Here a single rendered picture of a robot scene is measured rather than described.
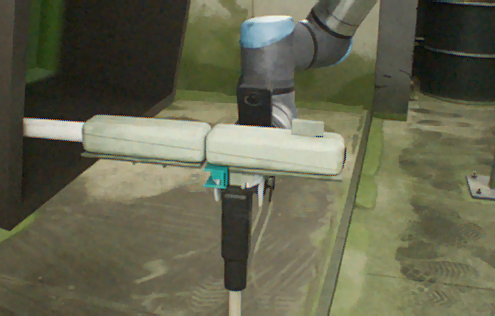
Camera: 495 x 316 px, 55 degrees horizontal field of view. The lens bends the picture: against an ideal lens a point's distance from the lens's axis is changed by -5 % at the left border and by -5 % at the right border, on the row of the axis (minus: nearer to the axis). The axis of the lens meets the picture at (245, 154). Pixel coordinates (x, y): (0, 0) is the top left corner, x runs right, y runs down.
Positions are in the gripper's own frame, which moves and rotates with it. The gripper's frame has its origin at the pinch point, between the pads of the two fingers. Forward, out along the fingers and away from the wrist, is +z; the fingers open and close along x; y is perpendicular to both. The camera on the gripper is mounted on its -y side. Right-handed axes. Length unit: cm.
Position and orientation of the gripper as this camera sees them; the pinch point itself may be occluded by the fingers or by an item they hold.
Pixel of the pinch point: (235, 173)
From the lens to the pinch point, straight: 58.2
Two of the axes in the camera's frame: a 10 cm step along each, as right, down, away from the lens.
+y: -0.5, 9.4, 3.4
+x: -9.8, -1.0, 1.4
